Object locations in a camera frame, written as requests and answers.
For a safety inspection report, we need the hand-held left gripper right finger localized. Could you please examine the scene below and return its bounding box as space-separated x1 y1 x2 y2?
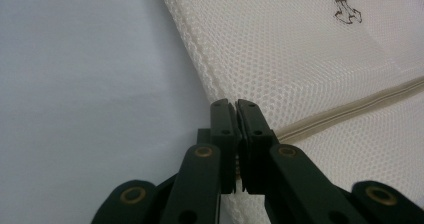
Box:
235 98 281 196

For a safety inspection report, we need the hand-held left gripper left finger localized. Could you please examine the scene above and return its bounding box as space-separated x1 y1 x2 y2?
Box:
196 98 243 196

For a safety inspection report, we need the white mesh laundry bag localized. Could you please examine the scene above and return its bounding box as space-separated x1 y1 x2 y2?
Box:
155 0 424 224

